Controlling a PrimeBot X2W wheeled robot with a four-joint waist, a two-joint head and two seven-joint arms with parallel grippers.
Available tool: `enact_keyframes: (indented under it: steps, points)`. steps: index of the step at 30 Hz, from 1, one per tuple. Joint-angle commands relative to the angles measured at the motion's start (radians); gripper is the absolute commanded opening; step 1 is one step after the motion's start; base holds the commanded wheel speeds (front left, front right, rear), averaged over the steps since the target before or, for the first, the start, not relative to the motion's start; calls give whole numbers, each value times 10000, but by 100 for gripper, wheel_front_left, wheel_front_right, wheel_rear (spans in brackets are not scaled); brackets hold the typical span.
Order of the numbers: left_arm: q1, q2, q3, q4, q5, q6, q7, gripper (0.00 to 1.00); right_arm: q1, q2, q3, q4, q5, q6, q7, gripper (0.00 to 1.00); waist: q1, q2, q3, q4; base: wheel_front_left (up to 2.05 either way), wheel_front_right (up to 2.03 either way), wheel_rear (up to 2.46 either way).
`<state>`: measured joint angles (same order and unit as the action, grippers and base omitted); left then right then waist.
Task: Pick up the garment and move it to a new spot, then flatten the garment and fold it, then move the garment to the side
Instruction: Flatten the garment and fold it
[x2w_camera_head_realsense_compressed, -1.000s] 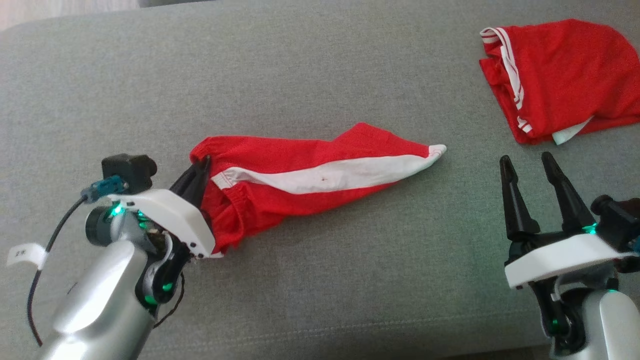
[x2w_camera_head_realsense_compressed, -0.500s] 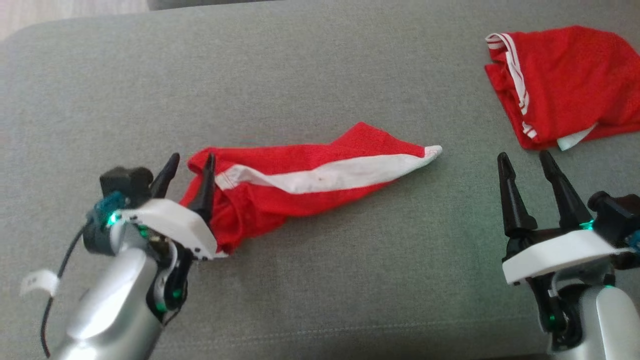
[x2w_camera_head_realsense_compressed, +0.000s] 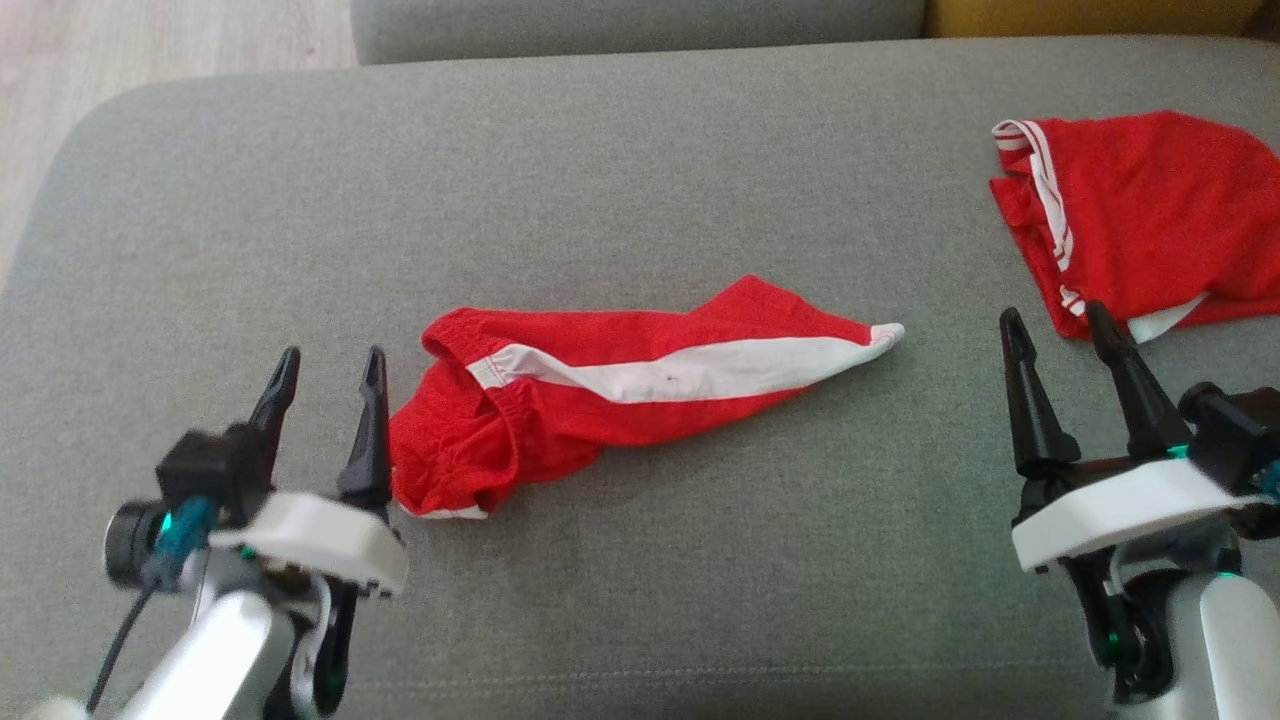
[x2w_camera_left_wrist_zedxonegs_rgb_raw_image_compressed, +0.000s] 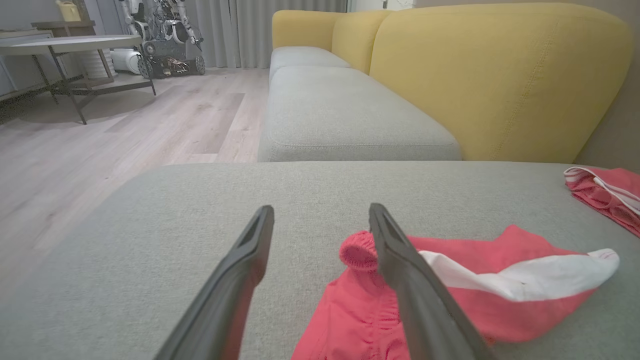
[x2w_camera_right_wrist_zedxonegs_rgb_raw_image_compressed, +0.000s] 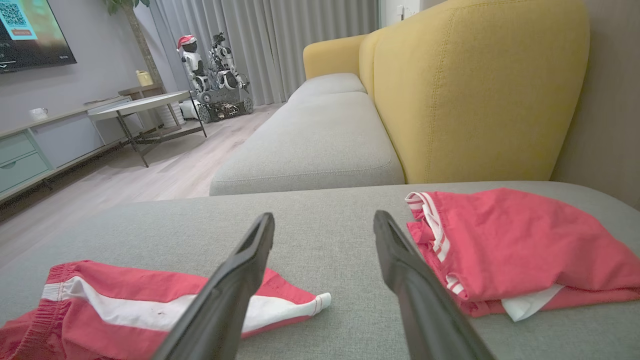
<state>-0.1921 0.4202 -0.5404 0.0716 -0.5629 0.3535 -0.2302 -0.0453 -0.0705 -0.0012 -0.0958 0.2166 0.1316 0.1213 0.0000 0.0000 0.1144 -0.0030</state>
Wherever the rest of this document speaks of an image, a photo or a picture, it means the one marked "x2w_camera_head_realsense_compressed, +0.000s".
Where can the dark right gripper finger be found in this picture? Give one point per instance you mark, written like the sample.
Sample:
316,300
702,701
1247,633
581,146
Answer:
1040,410
1140,400

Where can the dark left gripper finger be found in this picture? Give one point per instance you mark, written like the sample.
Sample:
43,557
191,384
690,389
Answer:
280,400
370,450

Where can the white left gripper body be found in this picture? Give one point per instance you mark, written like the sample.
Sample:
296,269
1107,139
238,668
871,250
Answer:
320,540

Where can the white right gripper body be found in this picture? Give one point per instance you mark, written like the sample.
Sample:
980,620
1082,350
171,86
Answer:
1120,505

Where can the red basketball jersey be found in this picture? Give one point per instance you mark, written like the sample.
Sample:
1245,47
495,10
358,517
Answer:
1160,200

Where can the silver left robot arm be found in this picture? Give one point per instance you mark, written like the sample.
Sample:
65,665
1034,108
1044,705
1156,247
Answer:
220,650

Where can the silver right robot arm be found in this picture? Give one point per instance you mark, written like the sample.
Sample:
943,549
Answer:
1220,650

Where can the yellow sofa cushion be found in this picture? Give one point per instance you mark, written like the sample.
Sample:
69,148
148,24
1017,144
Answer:
1090,15

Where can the grey sofa seat cushion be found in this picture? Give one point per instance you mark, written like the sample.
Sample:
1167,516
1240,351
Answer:
650,180

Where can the grey sofa corner cushion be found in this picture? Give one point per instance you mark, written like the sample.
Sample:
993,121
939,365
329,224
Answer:
1272,15

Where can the grey sofa back cushion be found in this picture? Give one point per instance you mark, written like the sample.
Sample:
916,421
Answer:
640,25

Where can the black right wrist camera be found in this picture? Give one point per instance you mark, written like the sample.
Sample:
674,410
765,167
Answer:
1235,430

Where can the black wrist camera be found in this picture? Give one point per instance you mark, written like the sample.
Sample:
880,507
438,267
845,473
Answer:
205,470
1235,430

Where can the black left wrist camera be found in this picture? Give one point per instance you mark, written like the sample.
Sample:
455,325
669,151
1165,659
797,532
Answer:
205,470

